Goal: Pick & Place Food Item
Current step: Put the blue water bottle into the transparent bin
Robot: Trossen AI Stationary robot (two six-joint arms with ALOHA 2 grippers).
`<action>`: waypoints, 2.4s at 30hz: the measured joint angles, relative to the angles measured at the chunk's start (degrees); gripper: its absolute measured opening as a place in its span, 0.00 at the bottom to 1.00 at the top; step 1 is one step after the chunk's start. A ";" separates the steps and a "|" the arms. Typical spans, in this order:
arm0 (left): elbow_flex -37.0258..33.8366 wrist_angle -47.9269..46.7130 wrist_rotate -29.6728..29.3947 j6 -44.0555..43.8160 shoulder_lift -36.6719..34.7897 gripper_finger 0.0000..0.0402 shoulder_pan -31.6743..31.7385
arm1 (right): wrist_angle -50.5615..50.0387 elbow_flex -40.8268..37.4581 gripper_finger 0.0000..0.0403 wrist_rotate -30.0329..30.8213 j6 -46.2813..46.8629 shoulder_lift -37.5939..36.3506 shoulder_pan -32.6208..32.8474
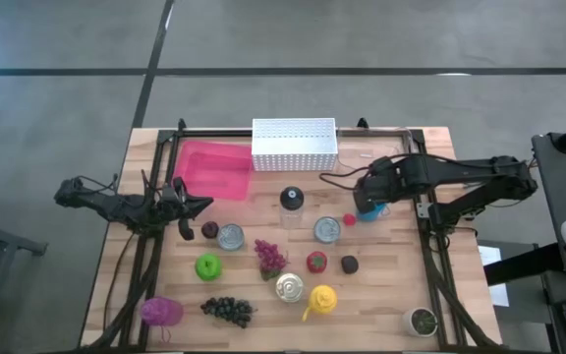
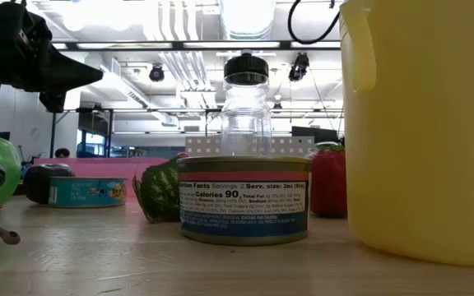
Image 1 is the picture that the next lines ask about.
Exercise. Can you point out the silver corner bracket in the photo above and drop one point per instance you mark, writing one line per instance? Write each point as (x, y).
(423, 210)

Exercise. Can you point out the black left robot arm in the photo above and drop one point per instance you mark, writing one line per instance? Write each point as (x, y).
(116, 205)

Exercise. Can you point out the red grapes with leaf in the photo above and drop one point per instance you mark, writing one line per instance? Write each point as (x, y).
(269, 258)

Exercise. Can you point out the clear bottle black cap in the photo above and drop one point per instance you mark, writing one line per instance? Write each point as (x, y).
(291, 197)

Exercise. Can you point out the clear plastic bin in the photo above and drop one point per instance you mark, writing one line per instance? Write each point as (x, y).
(361, 145)

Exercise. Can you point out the purple plastic bottle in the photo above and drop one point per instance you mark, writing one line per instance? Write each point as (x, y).
(160, 311)

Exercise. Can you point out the tin can purple label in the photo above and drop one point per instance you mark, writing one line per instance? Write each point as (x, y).
(230, 237)

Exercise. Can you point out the tin can blue red label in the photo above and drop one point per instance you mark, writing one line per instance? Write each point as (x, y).
(290, 287)

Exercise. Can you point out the dark purple plum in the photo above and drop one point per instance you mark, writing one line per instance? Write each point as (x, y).
(349, 264)
(209, 229)

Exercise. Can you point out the blue plastic bottle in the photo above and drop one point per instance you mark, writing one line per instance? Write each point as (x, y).
(374, 214)

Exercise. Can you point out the dark grey cart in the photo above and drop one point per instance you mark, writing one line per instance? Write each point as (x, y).
(563, 187)

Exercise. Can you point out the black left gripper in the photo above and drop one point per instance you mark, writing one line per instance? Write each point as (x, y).
(184, 216)

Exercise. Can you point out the silver tin can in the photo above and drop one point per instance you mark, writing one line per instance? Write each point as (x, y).
(326, 230)

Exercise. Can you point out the green apple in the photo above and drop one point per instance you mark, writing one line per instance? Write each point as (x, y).
(208, 268)

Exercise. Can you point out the small red round fruit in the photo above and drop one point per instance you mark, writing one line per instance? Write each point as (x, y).
(349, 219)

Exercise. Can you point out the small plant white pot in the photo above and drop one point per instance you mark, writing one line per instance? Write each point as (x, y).
(419, 322)

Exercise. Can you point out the red strawberry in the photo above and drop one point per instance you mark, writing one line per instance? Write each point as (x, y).
(316, 263)

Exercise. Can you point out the black frame clamp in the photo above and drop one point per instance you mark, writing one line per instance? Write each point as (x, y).
(362, 123)
(181, 124)

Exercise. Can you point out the white perforated metal basket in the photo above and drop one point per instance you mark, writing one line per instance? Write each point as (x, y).
(293, 145)

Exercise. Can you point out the black aluminium table frame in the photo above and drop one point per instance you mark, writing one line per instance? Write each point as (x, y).
(214, 133)

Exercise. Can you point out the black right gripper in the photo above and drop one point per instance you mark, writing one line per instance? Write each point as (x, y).
(381, 182)

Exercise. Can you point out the yellow plastic bottle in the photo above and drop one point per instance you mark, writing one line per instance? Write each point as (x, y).
(323, 299)

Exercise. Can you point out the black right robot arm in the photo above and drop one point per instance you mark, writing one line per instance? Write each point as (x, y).
(460, 169)

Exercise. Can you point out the pink plastic bin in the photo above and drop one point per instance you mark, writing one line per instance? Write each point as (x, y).
(214, 169)

